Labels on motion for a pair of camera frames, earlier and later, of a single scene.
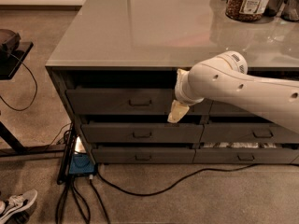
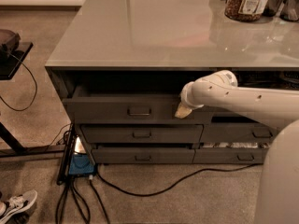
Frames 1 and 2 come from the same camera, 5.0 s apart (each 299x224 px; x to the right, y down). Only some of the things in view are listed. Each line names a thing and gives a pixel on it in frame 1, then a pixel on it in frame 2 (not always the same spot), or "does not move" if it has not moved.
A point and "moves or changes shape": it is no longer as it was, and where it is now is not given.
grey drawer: [151, 101] moves or changes shape
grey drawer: [144, 155] does not move
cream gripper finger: [177, 111] to [182, 111]
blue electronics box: [81, 163] does not move
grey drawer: [248, 133] does not move
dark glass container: [276, 0] does not move
